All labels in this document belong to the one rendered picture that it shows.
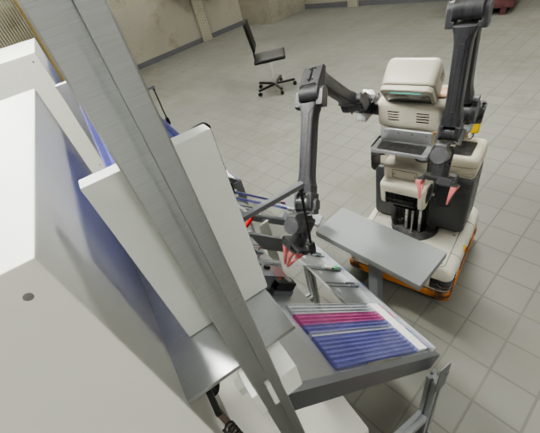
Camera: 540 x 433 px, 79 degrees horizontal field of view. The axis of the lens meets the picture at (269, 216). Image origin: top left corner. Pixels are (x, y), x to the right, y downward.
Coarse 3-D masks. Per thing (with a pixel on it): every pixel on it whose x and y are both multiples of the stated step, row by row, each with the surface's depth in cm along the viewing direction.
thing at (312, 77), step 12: (312, 72) 113; (324, 72) 113; (300, 84) 114; (312, 84) 112; (324, 84) 114; (336, 84) 124; (300, 96) 114; (312, 96) 111; (336, 96) 128; (348, 96) 133; (360, 96) 136; (360, 108) 141
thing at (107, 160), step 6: (84, 114) 73; (162, 120) 59; (90, 126) 66; (168, 126) 57; (90, 132) 63; (96, 132) 62; (168, 132) 55; (174, 132) 54; (96, 138) 60; (96, 144) 58; (102, 144) 57; (102, 150) 55; (102, 156) 53; (108, 156) 52; (108, 162) 51; (114, 162) 50
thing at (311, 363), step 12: (252, 240) 129; (264, 252) 124; (276, 276) 109; (276, 300) 95; (288, 300) 98; (300, 300) 101; (288, 336) 81; (300, 336) 83; (288, 348) 77; (300, 348) 79; (312, 348) 81; (300, 360) 75; (312, 360) 77; (324, 360) 79; (300, 372) 71; (312, 372) 73; (324, 372) 74; (336, 372) 76
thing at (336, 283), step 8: (304, 256) 139; (312, 256) 144; (320, 256) 148; (320, 264) 139; (328, 264) 144; (312, 272) 128; (320, 272) 130; (328, 272) 134; (336, 272) 138; (320, 280) 125; (328, 280) 126; (336, 280) 130; (344, 280) 134; (328, 288) 121; (336, 288) 123; (344, 288) 127; (352, 288) 130; (344, 296) 119; (352, 296) 122; (360, 296) 126; (416, 352) 104; (424, 352) 107
